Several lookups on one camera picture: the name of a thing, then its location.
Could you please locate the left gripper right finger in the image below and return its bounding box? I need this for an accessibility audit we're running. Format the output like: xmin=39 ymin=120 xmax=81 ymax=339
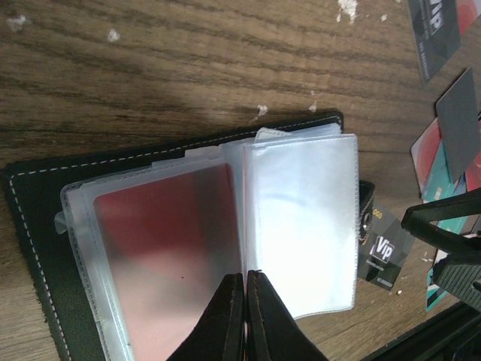
xmin=247 ymin=271 xmax=327 ymax=361

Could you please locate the black VIP card centre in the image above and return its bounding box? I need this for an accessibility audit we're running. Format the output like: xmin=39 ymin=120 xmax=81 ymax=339
xmin=358 ymin=202 xmax=414 ymax=291

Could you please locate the white card red circle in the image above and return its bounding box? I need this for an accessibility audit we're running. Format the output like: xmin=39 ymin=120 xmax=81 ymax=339
xmin=410 ymin=118 xmax=446 ymax=202

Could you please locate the black leather card holder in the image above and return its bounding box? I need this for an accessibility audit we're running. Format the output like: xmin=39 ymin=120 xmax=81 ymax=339
xmin=2 ymin=111 xmax=374 ymax=360

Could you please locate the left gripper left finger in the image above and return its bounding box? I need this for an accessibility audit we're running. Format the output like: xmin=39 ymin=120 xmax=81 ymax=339
xmin=169 ymin=273 xmax=244 ymax=361

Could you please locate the black VIP card right pile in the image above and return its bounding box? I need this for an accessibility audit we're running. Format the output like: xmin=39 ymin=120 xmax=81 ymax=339
xmin=407 ymin=0 xmax=461 ymax=83

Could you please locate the teal card upper pile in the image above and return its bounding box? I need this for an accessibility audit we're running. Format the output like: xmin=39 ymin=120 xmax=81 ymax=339
xmin=425 ymin=142 xmax=480 ymax=235

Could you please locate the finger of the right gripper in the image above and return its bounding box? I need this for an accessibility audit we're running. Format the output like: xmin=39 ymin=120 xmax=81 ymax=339
xmin=432 ymin=251 xmax=480 ymax=311
xmin=401 ymin=187 xmax=481 ymax=253

